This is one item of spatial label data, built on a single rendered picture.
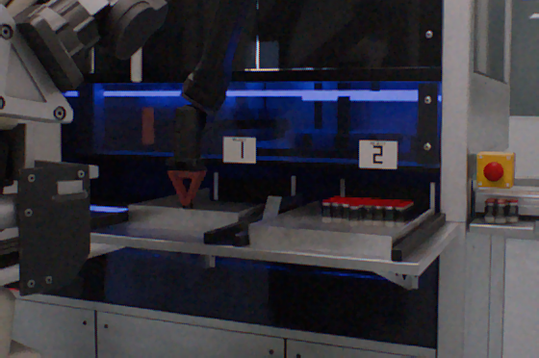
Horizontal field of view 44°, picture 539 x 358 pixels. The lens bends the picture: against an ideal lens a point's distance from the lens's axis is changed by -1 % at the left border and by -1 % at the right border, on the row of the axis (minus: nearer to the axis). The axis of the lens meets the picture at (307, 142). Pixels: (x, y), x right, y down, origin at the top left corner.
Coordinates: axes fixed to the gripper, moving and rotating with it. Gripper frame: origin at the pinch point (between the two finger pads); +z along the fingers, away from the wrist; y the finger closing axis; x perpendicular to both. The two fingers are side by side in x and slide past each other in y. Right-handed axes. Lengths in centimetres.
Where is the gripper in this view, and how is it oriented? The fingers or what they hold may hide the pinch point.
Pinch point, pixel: (187, 200)
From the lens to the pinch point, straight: 146.8
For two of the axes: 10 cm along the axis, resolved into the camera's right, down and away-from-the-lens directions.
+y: 1.2, -0.4, 9.9
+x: -9.9, -0.3, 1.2
